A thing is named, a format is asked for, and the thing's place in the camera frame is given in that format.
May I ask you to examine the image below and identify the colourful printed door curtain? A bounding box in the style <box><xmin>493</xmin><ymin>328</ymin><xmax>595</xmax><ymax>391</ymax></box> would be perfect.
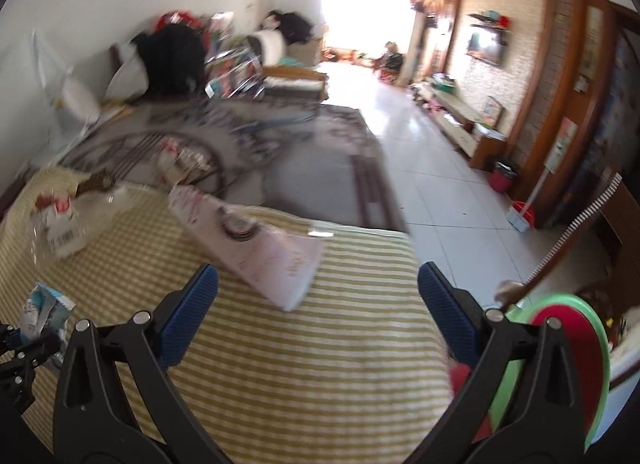
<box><xmin>597</xmin><ymin>29</ymin><xmax>640</xmax><ymax>185</ymax></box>

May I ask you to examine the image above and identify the red dustpan with broom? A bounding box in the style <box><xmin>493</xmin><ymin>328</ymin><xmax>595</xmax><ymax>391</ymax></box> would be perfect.
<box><xmin>506</xmin><ymin>159</ymin><xmax>553</xmax><ymax>234</ymax></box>

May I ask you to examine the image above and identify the low wooden television cabinet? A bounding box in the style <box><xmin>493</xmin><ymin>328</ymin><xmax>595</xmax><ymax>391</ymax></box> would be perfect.
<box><xmin>415</xmin><ymin>76</ymin><xmax>508</xmax><ymax>170</ymax></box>

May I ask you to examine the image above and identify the torn brown cardboard piece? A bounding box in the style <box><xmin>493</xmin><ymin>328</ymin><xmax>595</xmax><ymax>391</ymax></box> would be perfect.
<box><xmin>74</xmin><ymin>170</ymin><xmax>117</xmax><ymax>196</ymax></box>

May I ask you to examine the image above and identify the cardboard box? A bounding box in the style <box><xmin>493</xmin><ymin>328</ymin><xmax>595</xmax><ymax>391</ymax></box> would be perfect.
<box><xmin>287</xmin><ymin>41</ymin><xmax>321</xmax><ymax>67</ymax></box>

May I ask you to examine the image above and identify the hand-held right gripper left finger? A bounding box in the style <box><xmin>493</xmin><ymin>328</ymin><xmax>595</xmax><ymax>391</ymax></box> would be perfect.
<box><xmin>52</xmin><ymin>264</ymin><xmax>231</xmax><ymax>464</ymax></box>

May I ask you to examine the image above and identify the white carton red label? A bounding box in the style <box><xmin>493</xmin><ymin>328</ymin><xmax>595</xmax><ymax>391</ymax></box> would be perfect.
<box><xmin>35</xmin><ymin>196</ymin><xmax>88</xmax><ymax>257</ymax></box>

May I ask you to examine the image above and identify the black clothes heap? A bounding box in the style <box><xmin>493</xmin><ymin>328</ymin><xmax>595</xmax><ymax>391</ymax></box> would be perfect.
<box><xmin>135</xmin><ymin>24</ymin><xmax>208</xmax><ymax>95</ymax></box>

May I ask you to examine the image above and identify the yellow white striped mat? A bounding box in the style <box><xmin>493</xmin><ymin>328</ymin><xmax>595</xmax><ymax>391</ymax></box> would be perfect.
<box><xmin>0</xmin><ymin>166</ymin><xmax>451</xmax><ymax>464</ymax></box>

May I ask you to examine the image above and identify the wooden bench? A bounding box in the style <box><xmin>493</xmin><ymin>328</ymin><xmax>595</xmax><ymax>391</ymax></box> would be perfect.
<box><xmin>262</xmin><ymin>65</ymin><xmax>328</xmax><ymax>102</ymax></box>

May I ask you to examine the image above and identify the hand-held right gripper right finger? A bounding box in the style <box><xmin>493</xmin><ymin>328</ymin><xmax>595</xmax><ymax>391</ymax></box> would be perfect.
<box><xmin>405</xmin><ymin>261</ymin><xmax>587</xmax><ymax>464</ymax></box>

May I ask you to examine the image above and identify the small red waste bin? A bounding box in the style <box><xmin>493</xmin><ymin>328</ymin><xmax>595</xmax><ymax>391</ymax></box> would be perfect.
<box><xmin>489</xmin><ymin>159</ymin><xmax>519</xmax><ymax>195</ymax></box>

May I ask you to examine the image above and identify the grey white paper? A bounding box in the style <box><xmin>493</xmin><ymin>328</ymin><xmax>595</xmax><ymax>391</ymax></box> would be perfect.
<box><xmin>22</xmin><ymin>283</ymin><xmax>77</xmax><ymax>345</ymax></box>

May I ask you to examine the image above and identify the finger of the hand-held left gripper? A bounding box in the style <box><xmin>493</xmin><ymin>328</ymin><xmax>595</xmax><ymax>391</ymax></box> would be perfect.
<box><xmin>0</xmin><ymin>325</ymin><xmax>66</xmax><ymax>412</ymax></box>

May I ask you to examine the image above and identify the wall shelf with ornaments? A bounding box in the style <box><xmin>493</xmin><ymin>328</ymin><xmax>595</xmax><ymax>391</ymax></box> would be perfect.
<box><xmin>467</xmin><ymin>9</ymin><xmax>513</xmax><ymax>32</ymax></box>

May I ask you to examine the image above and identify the wooden chair with striped edge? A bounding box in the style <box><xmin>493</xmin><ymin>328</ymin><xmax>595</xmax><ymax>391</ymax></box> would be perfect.
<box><xmin>525</xmin><ymin>173</ymin><xmax>640</xmax><ymax>305</ymax></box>

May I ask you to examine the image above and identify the black bag pile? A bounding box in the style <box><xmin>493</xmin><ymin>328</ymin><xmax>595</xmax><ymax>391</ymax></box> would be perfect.
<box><xmin>267</xmin><ymin>10</ymin><xmax>316</xmax><ymax>45</ymax></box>

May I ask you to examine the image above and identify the small framed picture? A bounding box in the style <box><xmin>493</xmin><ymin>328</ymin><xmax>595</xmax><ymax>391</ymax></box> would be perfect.
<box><xmin>482</xmin><ymin>96</ymin><xmax>502</xmax><ymax>126</ymax></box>

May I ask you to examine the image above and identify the wall television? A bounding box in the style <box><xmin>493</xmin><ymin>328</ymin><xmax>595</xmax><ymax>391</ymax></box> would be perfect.
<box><xmin>466</xmin><ymin>31</ymin><xmax>503</xmax><ymax>67</ymax></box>

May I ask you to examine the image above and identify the crushed clear plastic bottle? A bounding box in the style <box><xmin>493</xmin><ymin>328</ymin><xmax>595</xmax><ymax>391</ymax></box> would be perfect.
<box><xmin>30</xmin><ymin>188</ymin><xmax>146</xmax><ymax>265</ymax></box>

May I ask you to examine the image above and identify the white plastic chair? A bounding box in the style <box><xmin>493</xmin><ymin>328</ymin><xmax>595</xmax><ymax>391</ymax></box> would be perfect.
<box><xmin>250</xmin><ymin>30</ymin><xmax>290</xmax><ymax>66</ymax></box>

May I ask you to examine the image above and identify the hanging wall scroll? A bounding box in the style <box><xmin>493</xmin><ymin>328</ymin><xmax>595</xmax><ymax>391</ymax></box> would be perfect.
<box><xmin>575</xmin><ymin>6</ymin><xmax>603</xmax><ymax>92</ymax></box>

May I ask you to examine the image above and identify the green basin with red bag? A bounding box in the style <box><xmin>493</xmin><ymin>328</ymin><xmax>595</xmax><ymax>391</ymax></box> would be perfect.
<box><xmin>487</xmin><ymin>293</ymin><xmax>612</xmax><ymax>451</ymax></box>

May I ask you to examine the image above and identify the grey patterned rug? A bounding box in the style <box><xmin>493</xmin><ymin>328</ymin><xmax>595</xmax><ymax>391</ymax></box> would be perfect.
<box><xmin>57</xmin><ymin>94</ymin><xmax>411</xmax><ymax>235</ymax></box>

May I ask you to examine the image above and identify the pink white package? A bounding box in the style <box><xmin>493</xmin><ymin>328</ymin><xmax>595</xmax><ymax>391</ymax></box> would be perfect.
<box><xmin>169</xmin><ymin>186</ymin><xmax>326</xmax><ymax>313</ymax></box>

